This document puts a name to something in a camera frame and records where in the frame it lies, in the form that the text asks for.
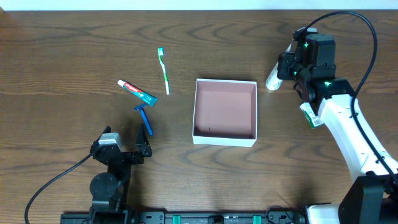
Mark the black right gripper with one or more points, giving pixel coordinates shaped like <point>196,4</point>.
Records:
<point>286,66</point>

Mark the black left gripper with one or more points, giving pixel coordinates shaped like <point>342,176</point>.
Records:
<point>125,156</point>

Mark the white shampoo tube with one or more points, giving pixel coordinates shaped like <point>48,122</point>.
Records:
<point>273,83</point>

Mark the green white soap packet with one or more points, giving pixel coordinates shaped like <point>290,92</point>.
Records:
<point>311,117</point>

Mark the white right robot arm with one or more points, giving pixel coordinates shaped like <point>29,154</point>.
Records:
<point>372,197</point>

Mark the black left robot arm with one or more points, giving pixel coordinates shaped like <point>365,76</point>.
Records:
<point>110,189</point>

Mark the blue disposable razor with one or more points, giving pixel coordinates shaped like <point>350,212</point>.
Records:
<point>140,108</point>

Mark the red green toothpaste tube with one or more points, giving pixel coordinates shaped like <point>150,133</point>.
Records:
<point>141,94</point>

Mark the green white toothbrush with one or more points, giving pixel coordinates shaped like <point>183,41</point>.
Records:
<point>160,52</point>

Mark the white cardboard box pink inside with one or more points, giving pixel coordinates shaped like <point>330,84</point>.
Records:
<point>225,113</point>

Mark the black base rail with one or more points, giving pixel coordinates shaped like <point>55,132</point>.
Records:
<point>272,216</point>

